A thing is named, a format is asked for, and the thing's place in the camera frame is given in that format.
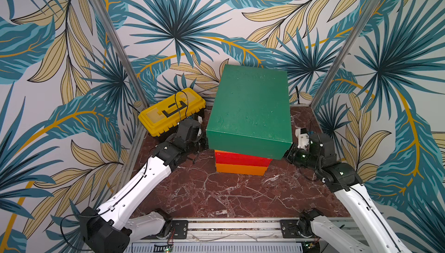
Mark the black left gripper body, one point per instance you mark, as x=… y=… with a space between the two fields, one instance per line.
x=197 y=146

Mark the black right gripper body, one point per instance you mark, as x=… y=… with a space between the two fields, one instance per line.
x=294 y=155

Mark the red shoebox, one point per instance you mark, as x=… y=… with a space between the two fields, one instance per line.
x=240 y=159

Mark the green shoebox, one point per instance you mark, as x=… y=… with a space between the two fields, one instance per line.
x=251 y=113

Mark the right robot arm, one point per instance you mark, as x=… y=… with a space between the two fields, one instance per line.
x=345 y=183

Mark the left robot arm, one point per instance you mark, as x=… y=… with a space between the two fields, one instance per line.
x=110 y=228

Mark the yellow and black toolbox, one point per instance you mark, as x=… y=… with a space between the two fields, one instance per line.
x=168 y=113

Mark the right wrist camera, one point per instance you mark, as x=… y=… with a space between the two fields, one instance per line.
x=303 y=138

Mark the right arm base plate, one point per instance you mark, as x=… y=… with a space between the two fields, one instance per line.
x=297 y=228

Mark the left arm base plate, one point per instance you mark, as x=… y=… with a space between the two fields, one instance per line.
x=175 y=229

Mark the left aluminium frame post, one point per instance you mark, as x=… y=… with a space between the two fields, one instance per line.
x=105 y=19

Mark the aluminium frame post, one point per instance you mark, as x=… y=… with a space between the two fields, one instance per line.
x=105 y=19
x=352 y=37

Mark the right aluminium frame post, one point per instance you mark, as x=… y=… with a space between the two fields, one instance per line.
x=352 y=37

